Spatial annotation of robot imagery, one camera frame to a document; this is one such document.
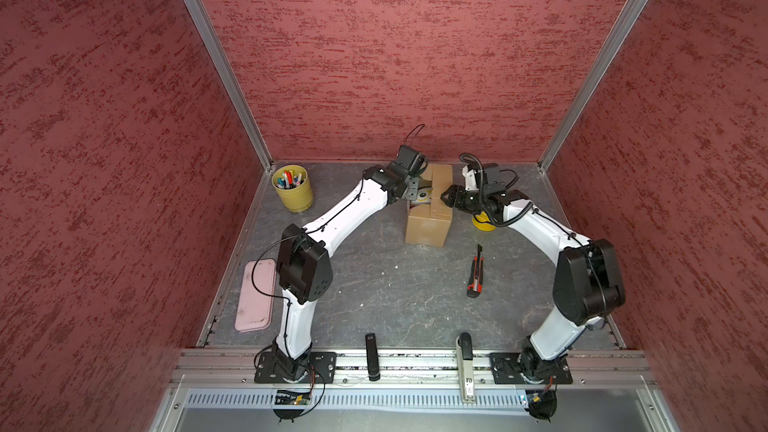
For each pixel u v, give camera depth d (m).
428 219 0.85
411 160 0.66
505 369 0.74
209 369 0.75
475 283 0.89
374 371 0.71
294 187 0.96
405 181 0.68
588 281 0.47
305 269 0.49
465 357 0.72
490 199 0.69
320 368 0.74
